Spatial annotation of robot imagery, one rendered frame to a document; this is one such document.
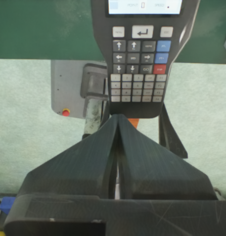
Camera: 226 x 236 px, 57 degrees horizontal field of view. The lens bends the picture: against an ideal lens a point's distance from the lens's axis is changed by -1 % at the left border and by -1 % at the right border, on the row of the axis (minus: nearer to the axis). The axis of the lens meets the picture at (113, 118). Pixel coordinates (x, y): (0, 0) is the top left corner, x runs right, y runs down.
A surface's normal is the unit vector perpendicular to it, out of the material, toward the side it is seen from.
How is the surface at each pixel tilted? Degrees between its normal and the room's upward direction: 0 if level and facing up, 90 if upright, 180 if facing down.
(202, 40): 0
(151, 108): 0
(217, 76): 0
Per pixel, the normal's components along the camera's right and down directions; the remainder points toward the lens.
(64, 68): -0.03, 0.76
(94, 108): 0.21, -0.63
